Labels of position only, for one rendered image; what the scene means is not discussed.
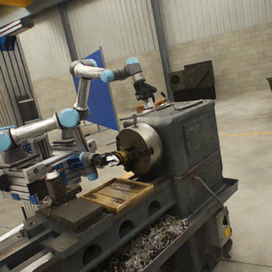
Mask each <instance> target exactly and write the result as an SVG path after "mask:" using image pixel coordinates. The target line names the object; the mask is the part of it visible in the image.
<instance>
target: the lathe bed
mask: <svg viewBox="0 0 272 272"><path fill-rule="evenodd" d="M173 177H174V176H170V175H168V176H166V177H164V176H163V175H161V176H160V177H158V178H156V179H155V180H154V181H152V182H151V179H150V172H146V173H145V174H142V175H138V174H135V175H132V176H131V177H129V178H127V179H129V180H131V181H137V182H143V183H149V184H153V185H154V189H155V190H154V191H153V192H152V193H150V194H149V195H147V196H146V197H144V198H143V199H141V200H140V201H138V202H137V203H135V204H134V205H132V206H130V207H129V208H128V209H126V210H125V211H124V212H122V213H121V214H119V215H115V214H112V213H110V212H107V211H104V210H102V211H103V212H104V213H107V214H110V218H111V220H112V224H113V226H112V227H110V228H109V229H108V230H106V231H104V232H102V233H101V234H100V235H98V236H97V237H96V238H94V239H93V240H91V241H90V242H88V244H86V245H84V246H83V247H81V248H80V249H79V250H77V251H76V252H74V253H73V254H71V255H70V256H68V257H66V258H64V259H61V258H59V257H58V256H54V255H53V254H51V253H49V252H48V249H47V246H48V243H49V242H50V241H51V240H53V239H55V238H57V237H58V236H60V234H58V233H56V232H54V231H52V230H51V229H50V228H48V229H46V230H45V231H43V232H41V233H39V234H37V235H35V236H34V237H32V238H30V239H28V238H27V236H26V237H24V238H22V239H20V240H18V241H16V242H14V243H13V244H11V245H9V246H7V247H6V248H4V249H2V250H1V251H0V272H89V271H91V270H92V269H93V268H95V267H96V266H97V265H98V264H100V263H101V262H103V261H104V260H105V259H106V258H107V257H108V256H110V255H111V254H112V253H113V252H115V251H116V250H117V249H119V248H120V247H121V246H123V245H124V244H125V243H126V242H128V240H130V239H131V238H133V237H134V236H136V235H137V234H138V233H139V232H141V231H142V230H143V229H144V228H146V227H147V226H148V225H149V224H151V223H152V222H153V221H154V220H155V219H157V218H158V217H159V216H161V215H162V214H164V213H165V212H166V211H168V209H169V208H170V207H172V206H173V205H175V204H176V203H177V200H176V198H175V193H174V189H173V184H172V182H173V181H174V179H173ZM111 214H112V215H111ZM122 229H123V230H122ZM33 262H36V263H35V264H34V265H33Z"/></svg>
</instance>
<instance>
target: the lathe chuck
mask: <svg viewBox="0 0 272 272"><path fill-rule="evenodd" d="M134 126H135V125H133V126H130V127H127V128H125V129H123V130H121V132H122V133H123V135H124V136H125V138H126V140H127V142H128V143H129V144H130V145H132V147H131V148H129V149H128V150H127V151H128V152H130V151H131V150H133V149H149V148H151V147H152V150H153V155H147V156H145V157H138V158H135V159H133V167H132V173H134V174H138V175H142V174H145V173H146V172H149V171H150V170H152V169H154V168H155V167H156V166H157V165H158V163H159V160H160V148H159V144H158V141H157V139H156V137H155V136H154V134H153V133H152V132H151V131H150V130H149V129H147V128H146V127H144V126H142V125H137V126H138V127H137V128H134ZM154 164H155V167H154V168H152V167H153V165H154Z"/></svg>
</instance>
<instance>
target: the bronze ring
mask: <svg viewBox="0 0 272 272"><path fill-rule="evenodd" d="M127 153H128V151H126V150H123V149H121V150H119V151H118V152H116V153H115V154H114V156H115V157H116V158H117V159H118V160H119V163H118V164H116V166H119V165H123V164H126V163H128V161H129V157H128V155H127Z"/></svg>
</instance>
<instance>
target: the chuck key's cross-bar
mask: <svg viewBox="0 0 272 272"><path fill-rule="evenodd" d="M165 105H167V103H164V104H162V105H160V106H158V107H156V108H154V109H152V110H151V111H149V112H146V113H144V114H142V115H138V116H137V117H142V116H144V115H146V114H149V113H151V112H153V111H155V110H156V109H158V108H160V107H162V106H165ZM131 118H134V117H133V116H132V117H126V118H121V119H120V120H121V121H122V120H127V119H131Z"/></svg>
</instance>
